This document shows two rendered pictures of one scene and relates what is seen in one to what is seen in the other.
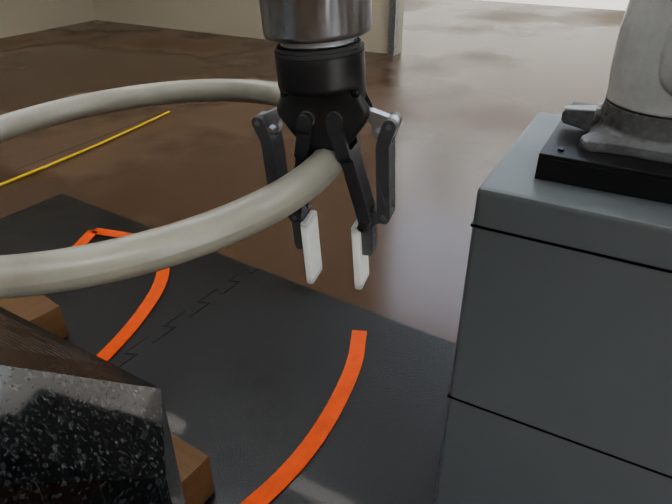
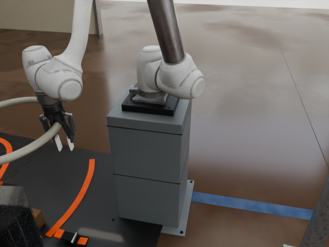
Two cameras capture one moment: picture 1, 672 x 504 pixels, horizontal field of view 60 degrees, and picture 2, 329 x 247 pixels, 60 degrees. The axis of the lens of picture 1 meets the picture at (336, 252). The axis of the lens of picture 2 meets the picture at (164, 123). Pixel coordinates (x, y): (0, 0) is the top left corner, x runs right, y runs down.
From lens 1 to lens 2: 71 cm
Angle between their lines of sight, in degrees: 14
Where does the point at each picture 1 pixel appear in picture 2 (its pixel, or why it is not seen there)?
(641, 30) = (139, 72)
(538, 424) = (138, 176)
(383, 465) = (103, 202)
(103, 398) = (8, 190)
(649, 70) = (143, 82)
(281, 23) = (41, 102)
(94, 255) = (10, 155)
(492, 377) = (123, 165)
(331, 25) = (52, 101)
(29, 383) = not seen: outside the picture
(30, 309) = not seen: outside the picture
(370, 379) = (97, 175)
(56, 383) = not seen: outside the picture
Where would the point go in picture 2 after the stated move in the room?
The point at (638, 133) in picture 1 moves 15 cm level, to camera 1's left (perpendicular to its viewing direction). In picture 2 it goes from (145, 96) to (116, 100)
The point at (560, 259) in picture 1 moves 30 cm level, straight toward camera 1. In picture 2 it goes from (130, 132) to (113, 170)
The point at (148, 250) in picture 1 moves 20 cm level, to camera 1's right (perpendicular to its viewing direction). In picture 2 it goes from (21, 152) to (80, 143)
